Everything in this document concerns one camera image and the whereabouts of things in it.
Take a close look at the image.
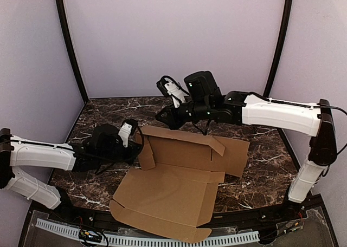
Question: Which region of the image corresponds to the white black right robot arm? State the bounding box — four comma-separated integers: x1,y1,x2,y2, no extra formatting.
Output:
156,71,339,204

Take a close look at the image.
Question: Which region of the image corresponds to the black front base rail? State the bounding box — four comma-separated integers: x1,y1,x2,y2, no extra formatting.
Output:
52,195,333,242

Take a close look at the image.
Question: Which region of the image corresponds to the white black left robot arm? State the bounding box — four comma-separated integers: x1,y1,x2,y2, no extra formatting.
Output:
1,119,144,210

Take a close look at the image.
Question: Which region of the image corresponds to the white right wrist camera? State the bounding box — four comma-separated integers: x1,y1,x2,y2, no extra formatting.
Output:
156,75,190,108

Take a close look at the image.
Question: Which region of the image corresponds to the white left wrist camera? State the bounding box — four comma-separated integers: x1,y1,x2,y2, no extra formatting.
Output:
118,119,138,148

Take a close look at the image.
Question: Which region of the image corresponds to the small green circuit board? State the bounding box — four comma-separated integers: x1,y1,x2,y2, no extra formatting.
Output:
78,229,102,243

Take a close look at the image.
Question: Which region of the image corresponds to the black left frame post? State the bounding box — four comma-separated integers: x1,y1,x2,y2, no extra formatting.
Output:
55,0,89,104

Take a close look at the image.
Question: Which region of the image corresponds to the brown cardboard box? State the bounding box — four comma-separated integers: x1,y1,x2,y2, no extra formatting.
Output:
110,125,250,243

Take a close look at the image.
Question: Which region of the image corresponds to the black frame post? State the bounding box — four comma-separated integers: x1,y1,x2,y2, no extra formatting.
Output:
55,0,89,104
263,0,293,97

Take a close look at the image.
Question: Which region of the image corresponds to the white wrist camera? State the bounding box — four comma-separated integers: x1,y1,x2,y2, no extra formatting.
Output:
156,75,190,108
118,119,138,148

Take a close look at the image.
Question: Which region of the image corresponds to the grey slotted cable duct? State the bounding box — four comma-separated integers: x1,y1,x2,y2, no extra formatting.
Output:
35,218,259,246

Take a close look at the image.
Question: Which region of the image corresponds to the black right frame post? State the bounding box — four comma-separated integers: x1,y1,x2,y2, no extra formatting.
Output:
263,0,293,97

